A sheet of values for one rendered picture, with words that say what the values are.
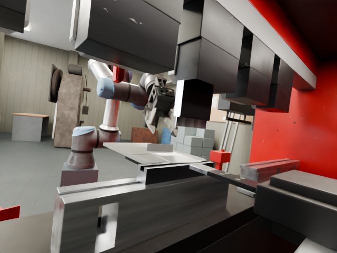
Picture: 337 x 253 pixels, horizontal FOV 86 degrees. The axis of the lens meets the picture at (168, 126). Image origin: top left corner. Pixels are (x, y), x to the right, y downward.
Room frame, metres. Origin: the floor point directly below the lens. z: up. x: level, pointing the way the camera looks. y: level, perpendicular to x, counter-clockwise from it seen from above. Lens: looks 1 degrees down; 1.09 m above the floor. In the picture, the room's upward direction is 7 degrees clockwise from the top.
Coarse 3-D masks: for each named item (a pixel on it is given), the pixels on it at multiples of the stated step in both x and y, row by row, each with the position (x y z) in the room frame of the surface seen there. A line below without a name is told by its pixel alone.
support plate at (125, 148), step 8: (104, 144) 0.55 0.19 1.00; (112, 144) 0.54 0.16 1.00; (120, 144) 0.56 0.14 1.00; (128, 144) 0.58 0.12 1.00; (136, 144) 0.60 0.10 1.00; (144, 144) 0.63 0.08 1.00; (120, 152) 0.47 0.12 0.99; (128, 152) 0.45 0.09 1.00; (136, 152) 0.46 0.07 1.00; (144, 152) 0.47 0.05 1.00; (176, 152) 0.53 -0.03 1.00; (136, 160) 0.40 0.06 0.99; (144, 160) 0.38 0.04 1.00; (152, 160) 0.39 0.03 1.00; (160, 160) 0.40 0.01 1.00
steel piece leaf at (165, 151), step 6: (150, 144) 0.49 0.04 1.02; (156, 144) 0.50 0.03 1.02; (162, 144) 0.51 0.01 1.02; (168, 144) 0.53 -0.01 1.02; (150, 150) 0.49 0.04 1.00; (156, 150) 0.50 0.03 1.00; (162, 150) 0.51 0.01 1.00; (168, 150) 0.53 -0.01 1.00; (162, 156) 0.44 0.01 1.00; (168, 156) 0.44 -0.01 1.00; (174, 156) 0.45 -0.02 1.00; (180, 156) 0.46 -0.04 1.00; (186, 156) 0.47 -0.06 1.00
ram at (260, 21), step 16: (224, 0) 0.38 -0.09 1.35; (240, 0) 0.42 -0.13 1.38; (256, 0) 0.47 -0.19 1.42; (272, 0) 0.53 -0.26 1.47; (240, 16) 0.43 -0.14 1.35; (256, 16) 0.48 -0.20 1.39; (272, 16) 0.54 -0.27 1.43; (256, 32) 0.48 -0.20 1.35; (272, 32) 0.55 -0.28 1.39; (288, 32) 0.63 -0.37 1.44; (272, 48) 0.56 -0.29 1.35; (288, 48) 0.64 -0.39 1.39; (304, 48) 0.76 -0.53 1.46; (288, 64) 0.66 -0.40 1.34; (304, 64) 0.78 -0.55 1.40; (304, 80) 0.81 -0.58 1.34
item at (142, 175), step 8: (144, 168) 0.32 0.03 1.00; (152, 168) 0.33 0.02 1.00; (160, 168) 0.34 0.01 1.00; (168, 168) 0.35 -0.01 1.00; (176, 168) 0.37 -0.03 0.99; (184, 168) 0.38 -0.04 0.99; (144, 176) 0.32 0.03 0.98; (152, 176) 0.33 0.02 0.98; (160, 176) 0.34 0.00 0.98; (168, 176) 0.35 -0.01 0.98; (176, 176) 0.37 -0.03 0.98; (184, 176) 0.38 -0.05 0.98; (192, 176) 0.40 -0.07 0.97; (144, 184) 0.32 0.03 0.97
